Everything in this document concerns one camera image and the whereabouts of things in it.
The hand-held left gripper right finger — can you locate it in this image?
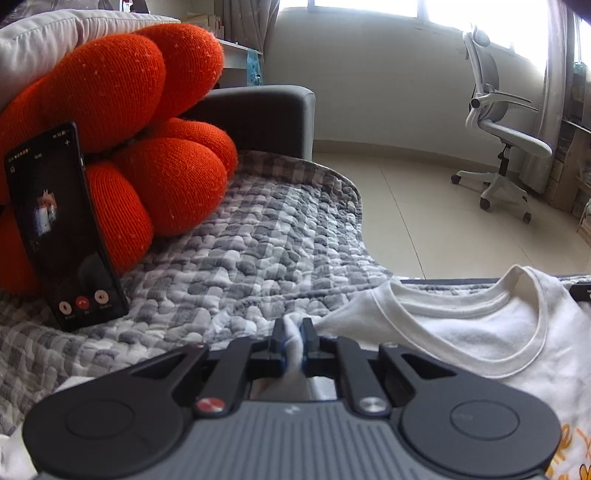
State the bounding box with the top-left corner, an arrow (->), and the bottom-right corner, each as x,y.
300,318 -> 463,419

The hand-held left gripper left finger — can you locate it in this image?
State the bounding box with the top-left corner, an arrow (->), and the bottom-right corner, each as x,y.
130,318 -> 286,419

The white t-shirt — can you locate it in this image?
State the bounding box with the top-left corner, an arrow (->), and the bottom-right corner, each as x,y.
0,265 -> 591,480

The grey checkered quilted blanket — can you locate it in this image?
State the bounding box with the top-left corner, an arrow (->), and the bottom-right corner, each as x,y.
0,150 -> 399,437

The wooden shelf unit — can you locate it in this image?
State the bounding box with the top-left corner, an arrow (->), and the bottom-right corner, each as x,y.
544,60 -> 591,220

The white grey office chair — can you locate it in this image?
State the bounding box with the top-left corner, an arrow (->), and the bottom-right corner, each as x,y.
451,25 -> 554,225

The orange knot cushion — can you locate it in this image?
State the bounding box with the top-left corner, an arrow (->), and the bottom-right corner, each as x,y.
0,21 -> 239,294

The beige curtain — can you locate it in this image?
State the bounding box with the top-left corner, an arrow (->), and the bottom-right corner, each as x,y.
529,0 -> 579,195

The black smartphone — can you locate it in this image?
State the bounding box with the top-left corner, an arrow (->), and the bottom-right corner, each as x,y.
4,121 -> 130,332

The blue patterned bag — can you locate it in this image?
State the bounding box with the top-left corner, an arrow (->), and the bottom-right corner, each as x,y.
246,48 -> 264,86

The window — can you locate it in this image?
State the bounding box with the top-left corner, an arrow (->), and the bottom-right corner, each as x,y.
313,0 -> 591,70

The white desk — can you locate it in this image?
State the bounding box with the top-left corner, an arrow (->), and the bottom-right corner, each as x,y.
216,39 -> 265,88

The grey curtain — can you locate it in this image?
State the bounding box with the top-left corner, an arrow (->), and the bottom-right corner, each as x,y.
215,0 -> 280,86

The light grey pillow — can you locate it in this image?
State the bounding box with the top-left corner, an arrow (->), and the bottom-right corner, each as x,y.
0,9 -> 182,112

